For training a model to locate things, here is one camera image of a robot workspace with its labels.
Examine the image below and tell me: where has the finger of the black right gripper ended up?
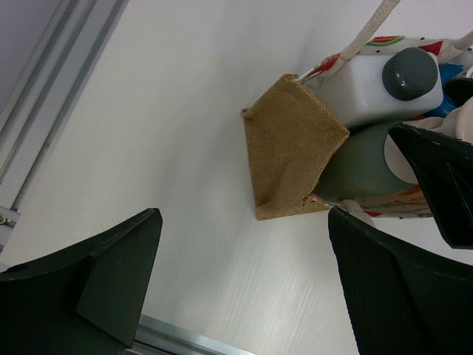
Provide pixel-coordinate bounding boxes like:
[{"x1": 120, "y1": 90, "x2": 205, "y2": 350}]
[{"x1": 389, "y1": 124, "x2": 472, "y2": 249}]

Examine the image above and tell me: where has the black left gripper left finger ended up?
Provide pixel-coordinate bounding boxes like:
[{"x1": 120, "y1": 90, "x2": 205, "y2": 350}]
[{"x1": 1, "y1": 208, "x2": 163, "y2": 354}]

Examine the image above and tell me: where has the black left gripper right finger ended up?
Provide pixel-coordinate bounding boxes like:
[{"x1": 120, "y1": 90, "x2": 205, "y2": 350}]
[{"x1": 328, "y1": 208, "x2": 472, "y2": 354}]

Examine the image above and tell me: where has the green bottle beige cap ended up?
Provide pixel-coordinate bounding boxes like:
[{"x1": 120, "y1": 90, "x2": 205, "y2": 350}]
[{"x1": 312, "y1": 106, "x2": 473, "y2": 203}]

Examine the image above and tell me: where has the blue orange pump bottle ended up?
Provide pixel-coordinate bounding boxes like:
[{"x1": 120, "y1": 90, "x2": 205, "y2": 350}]
[{"x1": 423, "y1": 61, "x2": 467, "y2": 119}]

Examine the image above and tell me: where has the white bottle grey cap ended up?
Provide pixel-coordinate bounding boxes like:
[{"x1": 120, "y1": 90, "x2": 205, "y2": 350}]
[{"x1": 308, "y1": 47, "x2": 443, "y2": 130}]

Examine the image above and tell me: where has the burlap watermelon canvas bag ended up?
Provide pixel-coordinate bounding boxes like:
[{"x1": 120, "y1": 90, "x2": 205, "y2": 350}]
[{"x1": 241, "y1": 0, "x2": 473, "y2": 222}]

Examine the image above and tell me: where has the aluminium rail base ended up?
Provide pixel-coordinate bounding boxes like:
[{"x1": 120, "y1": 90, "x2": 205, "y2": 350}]
[{"x1": 1, "y1": 1, "x2": 127, "y2": 248}]

